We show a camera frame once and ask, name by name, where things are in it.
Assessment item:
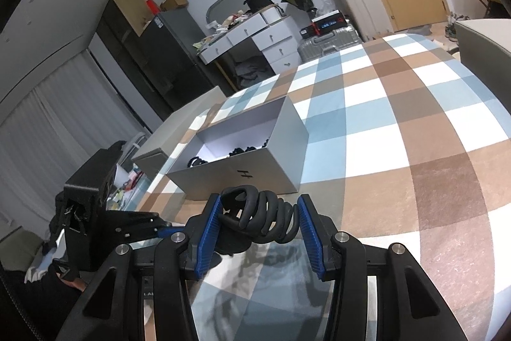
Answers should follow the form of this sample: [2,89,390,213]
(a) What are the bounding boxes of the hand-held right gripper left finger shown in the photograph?
[56,194,223,341]

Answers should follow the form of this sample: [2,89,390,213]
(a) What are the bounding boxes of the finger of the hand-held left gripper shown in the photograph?
[106,211,172,233]
[119,224,177,244]

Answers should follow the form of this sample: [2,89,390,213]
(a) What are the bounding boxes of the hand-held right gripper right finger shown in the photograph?
[298,194,468,341]

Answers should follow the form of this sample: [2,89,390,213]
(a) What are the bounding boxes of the grey cardboard box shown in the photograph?
[165,95,310,202]

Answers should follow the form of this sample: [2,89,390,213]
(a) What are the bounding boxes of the black jewelry cluster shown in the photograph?
[228,140,269,159]

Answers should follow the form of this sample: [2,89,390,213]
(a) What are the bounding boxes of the person's left hand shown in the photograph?
[60,272,87,293]

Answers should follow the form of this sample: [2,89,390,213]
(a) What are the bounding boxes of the clutter pile with white bag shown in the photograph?
[107,132,150,211]

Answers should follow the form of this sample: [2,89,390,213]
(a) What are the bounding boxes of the grey curtain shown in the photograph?
[0,49,154,244]

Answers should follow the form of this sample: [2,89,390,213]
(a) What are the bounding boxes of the grey bedside cabinet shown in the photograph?
[132,86,226,180]

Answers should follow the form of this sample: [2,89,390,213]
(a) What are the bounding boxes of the checked blanket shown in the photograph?
[136,30,511,341]

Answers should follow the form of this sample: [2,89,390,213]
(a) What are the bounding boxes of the black refrigerator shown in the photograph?
[97,0,217,115]

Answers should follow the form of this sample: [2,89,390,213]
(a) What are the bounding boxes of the grey clothes pile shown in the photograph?
[233,58,277,89]

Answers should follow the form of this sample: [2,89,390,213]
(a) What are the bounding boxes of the silver suitcase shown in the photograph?
[297,25,362,65]

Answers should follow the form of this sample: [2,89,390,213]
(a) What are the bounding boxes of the white drawer desk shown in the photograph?
[197,4,301,79]

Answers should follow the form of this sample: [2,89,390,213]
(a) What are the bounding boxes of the pile of papers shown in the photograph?
[193,9,251,51]

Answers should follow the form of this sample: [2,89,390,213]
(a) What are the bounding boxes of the large cardboard box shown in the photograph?
[111,0,155,37]

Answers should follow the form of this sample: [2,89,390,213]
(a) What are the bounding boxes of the black box with red stripe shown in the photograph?
[301,10,349,39]

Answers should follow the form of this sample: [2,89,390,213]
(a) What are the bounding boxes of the grey framed mirror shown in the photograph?
[206,0,247,27]

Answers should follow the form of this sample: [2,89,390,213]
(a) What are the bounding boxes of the white suitcase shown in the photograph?
[330,0,397,43]

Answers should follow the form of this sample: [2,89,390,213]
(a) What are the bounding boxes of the pair of sneakers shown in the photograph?
[444,11,461,43]

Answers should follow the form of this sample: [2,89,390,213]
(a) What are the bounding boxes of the grey box lid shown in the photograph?
[454,19,511,88]

